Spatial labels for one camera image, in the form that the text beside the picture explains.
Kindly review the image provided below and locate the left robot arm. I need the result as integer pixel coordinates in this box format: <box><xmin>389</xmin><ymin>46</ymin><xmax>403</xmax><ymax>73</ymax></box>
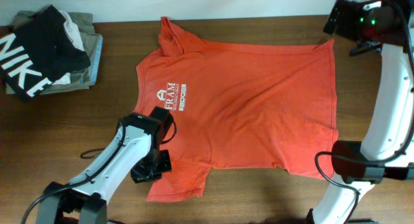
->
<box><xmin>36</xmin><ymin>107</ymin><xmax>176</xmax><ymax>223</ymax></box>

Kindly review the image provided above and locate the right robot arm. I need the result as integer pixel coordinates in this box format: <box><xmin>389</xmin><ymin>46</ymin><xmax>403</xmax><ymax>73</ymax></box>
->
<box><xmin>305</xmin><ymin>0</ymin><xmax>413</xmax><ymax>223</ymax></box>

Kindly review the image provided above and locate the red t-shirt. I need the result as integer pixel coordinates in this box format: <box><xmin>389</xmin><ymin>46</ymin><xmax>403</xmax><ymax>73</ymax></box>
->
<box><xmin>135</xmin><ymin>17</ymin><xmax>338</xmax><ymax>203</ymax></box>

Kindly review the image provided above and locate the white folded garment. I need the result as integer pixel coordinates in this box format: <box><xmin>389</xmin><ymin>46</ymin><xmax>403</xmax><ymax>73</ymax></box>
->
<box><xmin>53</xmin><ymin>10</ymin><xmax>85</xmax><ymax>85</ymax></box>

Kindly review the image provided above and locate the olive folded garment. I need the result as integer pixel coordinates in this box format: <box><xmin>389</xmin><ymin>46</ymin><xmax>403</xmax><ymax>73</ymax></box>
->
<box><xmin>4</xmin><ymin>9</ymin><xmax>97</xmax><ymax>96</ymax></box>

